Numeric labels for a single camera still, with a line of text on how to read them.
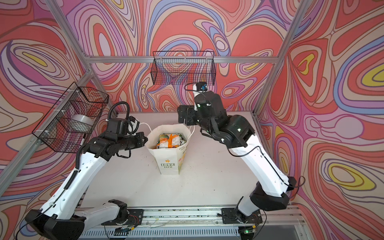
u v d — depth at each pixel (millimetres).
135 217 731
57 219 367
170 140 799
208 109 378
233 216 734
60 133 705
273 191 378
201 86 464
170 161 767
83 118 734
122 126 547
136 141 635
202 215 751
